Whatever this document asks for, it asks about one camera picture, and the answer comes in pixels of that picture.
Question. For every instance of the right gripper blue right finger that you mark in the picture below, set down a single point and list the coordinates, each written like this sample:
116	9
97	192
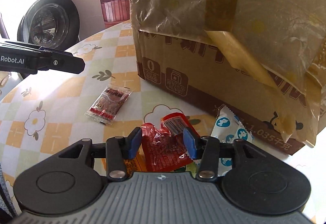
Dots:
206	149

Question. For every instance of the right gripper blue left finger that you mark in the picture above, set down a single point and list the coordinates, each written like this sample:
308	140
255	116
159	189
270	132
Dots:
121	148

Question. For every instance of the small red snack pouch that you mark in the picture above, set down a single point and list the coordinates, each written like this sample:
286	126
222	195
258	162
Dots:
163	147

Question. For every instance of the yellow biscuit package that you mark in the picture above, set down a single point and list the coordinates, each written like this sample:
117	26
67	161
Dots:
137	164

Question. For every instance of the white blue rabbit candy packet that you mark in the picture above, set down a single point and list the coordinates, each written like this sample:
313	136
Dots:
228	127

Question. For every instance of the small clear red candy packet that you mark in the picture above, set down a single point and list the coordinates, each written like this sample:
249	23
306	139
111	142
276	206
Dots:
105	108

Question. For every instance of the washing machine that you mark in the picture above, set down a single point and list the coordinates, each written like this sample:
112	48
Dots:
50	23

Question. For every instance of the checkered floral tablecloth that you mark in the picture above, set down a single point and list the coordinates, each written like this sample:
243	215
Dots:
46	112

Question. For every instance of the cardboard box with plastic liner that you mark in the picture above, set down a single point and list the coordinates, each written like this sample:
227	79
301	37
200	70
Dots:
265	59

